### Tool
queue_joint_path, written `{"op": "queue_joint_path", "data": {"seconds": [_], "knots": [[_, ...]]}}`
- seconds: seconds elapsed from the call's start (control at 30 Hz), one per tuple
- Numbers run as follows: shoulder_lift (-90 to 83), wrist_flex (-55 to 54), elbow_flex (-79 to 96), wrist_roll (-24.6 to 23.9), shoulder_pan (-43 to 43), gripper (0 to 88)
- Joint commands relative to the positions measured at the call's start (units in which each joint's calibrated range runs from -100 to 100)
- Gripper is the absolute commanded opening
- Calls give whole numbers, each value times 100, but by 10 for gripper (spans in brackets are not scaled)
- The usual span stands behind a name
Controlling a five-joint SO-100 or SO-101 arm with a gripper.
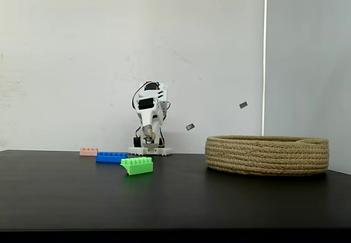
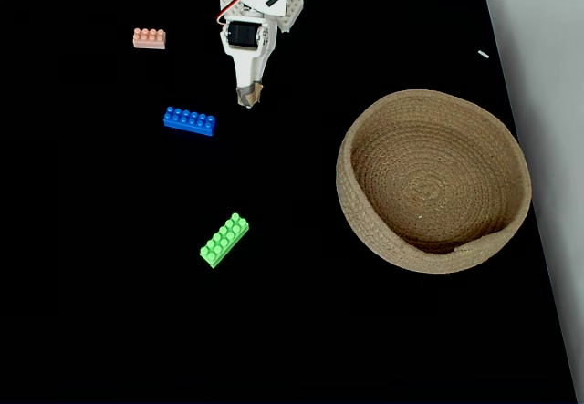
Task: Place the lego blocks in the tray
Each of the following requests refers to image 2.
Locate blue lego block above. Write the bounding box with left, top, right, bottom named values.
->
left=162, top=106, right=217, bottom=138

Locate pink lego block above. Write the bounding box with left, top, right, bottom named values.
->
left=132, top=27, right=167, bottom=51

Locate green lego block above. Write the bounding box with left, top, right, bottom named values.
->
left=199, top=212, right=251, bottom=270

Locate woven rope basket tray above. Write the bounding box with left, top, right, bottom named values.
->
left=336, top=88, right=533, bottom=275

